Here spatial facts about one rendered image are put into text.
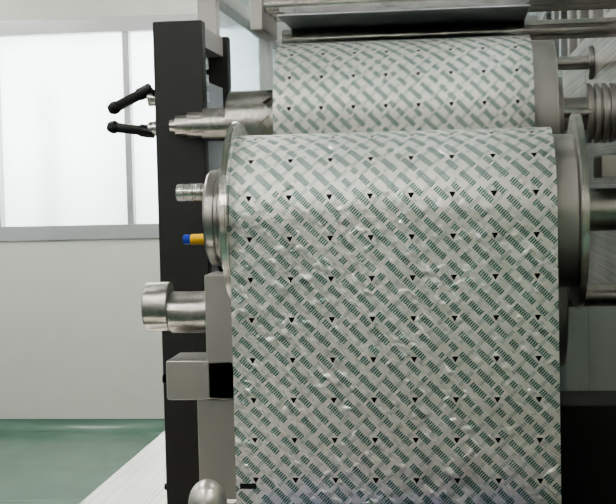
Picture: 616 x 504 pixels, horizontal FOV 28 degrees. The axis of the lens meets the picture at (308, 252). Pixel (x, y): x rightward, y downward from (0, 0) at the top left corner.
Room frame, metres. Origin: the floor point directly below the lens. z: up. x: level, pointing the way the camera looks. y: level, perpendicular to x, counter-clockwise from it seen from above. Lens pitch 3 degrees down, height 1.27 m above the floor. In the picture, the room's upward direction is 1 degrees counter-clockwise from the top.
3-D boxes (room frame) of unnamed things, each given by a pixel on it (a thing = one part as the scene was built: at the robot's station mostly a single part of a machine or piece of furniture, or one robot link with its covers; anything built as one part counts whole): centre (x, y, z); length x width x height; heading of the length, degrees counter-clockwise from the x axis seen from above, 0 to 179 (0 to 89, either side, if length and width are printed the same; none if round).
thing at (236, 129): (0.97, 0.05, 1.25); 0.15 x 0.01 x 0.15; 173
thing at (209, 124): (1.23, 0.10, 1.34); 0.06 x 0.03 x 0.03; 83
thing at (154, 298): (1.02, 0.12, 1.18); 0.04 x 0.02 x 0.04; 173
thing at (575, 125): (0.94, -0.20, 1.25); 0.15 x 0.01 x 0.15; 173
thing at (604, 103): (1.19, -0.27, 1.34); 0.07 x 0.07 x 0.07; 83
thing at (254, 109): (1.22, 0.04, 1.34); 0.06 x 0.06 x 0.06; 83
